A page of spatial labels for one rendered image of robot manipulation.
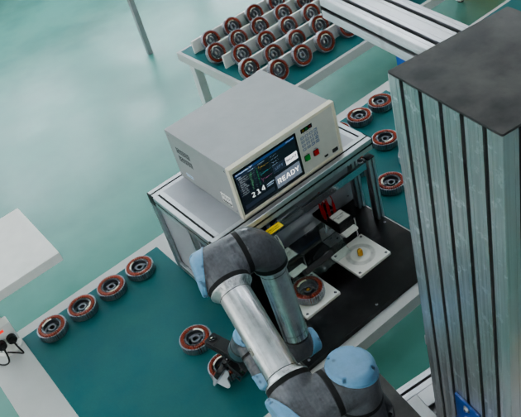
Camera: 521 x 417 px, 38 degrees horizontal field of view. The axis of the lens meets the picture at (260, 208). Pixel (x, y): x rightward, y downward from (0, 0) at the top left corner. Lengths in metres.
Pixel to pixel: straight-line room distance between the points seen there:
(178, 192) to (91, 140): 2.76
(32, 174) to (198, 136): 2.89
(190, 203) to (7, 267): 0.62
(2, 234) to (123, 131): 2.73
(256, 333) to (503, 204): 0.85
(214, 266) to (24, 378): 1.13
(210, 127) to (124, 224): 2.02
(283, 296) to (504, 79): 1.06
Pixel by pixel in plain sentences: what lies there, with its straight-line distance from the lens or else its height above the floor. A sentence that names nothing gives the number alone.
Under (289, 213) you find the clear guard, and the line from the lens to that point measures 2.45.
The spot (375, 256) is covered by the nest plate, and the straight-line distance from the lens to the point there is 2.65.
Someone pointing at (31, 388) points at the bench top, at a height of 0.75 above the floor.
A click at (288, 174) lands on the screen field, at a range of 2.44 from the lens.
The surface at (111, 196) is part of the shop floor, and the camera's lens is 4.71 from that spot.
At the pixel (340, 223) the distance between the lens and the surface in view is 2.59.
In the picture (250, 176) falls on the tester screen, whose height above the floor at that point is 1.25.
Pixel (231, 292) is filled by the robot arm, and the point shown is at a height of 1.36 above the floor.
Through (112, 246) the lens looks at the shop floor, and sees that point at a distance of 4.34.
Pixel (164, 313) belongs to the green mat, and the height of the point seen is 0.75.
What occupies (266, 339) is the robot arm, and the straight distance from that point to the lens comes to 1.79.
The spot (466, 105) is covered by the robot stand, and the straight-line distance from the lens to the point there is 1.10.
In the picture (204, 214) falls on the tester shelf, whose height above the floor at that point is 1.11.
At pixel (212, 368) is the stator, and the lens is 2.46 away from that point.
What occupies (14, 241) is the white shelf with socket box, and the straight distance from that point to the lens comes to 2.58.
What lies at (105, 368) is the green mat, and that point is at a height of 0.75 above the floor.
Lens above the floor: 2.65
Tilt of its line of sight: 39 degrees down
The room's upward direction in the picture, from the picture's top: 17 degrees counter-clockwise
